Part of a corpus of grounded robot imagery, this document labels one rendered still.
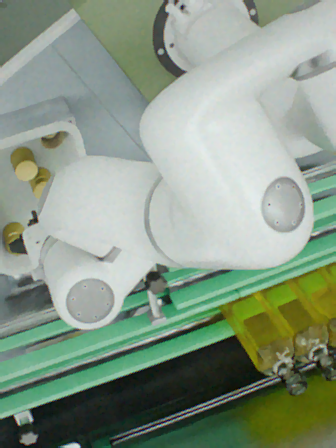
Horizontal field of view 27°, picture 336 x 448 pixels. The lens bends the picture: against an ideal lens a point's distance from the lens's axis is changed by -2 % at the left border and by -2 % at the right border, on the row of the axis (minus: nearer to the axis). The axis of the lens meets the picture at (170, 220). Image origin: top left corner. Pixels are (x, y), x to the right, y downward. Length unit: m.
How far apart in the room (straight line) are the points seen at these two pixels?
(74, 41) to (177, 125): 0.59
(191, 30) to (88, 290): 0.38
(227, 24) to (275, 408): 0.60
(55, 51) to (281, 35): 0.63
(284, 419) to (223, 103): 0.75
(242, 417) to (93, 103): 0.54
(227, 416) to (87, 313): 0.46
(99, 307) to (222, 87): 0.35
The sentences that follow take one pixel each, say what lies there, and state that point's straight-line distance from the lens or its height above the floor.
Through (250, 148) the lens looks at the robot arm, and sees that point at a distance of 0.45.
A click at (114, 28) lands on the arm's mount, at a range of 0.94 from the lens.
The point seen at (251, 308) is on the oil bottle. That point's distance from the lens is 1.06.
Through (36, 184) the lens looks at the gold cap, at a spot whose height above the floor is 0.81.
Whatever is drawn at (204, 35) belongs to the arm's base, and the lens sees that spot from 0.88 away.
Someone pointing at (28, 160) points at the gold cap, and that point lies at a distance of 1.01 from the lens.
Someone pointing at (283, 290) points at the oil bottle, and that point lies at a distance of 1.09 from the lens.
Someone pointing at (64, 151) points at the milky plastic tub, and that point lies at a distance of 1.07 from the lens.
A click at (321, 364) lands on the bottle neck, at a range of 1.01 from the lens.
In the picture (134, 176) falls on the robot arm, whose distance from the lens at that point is 0.60.
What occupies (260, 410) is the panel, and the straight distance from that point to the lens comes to 1.13.
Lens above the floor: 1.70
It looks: 52 degrees down
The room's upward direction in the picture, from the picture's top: 147 degrees clockwise
